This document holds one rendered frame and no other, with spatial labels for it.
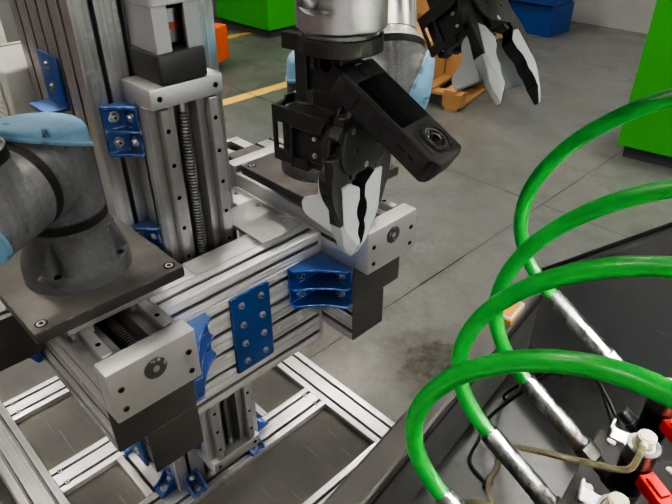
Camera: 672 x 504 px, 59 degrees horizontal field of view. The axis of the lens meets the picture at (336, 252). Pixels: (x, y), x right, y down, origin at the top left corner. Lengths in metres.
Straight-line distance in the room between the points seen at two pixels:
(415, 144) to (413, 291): 2.12
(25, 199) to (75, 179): 0.09
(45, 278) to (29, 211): 0.16
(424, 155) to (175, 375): 0.55
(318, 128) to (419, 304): 2.04
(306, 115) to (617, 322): 0.66
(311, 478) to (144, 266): 0.89
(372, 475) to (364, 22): 0.49
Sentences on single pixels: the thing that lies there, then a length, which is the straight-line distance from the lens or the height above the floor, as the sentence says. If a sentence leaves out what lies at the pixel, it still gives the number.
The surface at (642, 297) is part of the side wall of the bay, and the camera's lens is 1.00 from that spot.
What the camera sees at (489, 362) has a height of 1.28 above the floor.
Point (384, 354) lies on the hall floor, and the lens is 2.27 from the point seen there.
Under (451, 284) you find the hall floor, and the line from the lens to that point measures 2.65.
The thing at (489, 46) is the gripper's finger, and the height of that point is 1.37.
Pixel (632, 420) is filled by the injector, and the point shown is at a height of 1.06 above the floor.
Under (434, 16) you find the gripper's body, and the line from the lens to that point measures 0.77.
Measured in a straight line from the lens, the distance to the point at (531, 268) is 0.64.
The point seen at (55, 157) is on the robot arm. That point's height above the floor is 1.24.
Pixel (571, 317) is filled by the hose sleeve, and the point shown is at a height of 1.16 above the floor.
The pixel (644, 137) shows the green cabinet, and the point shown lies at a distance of 4.06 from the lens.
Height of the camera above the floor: 1.55
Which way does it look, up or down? 33 degrees down
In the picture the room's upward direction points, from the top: straight up
